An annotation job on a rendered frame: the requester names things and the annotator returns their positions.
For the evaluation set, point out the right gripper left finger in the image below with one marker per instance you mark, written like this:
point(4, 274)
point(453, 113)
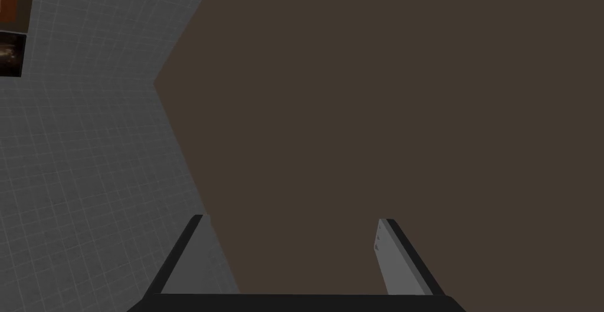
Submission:
point(198, 265)

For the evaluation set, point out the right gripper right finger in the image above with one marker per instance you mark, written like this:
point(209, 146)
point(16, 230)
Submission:
point(406, 267)

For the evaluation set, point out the dark framed picture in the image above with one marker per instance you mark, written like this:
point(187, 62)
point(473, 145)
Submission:
point(10, 53)

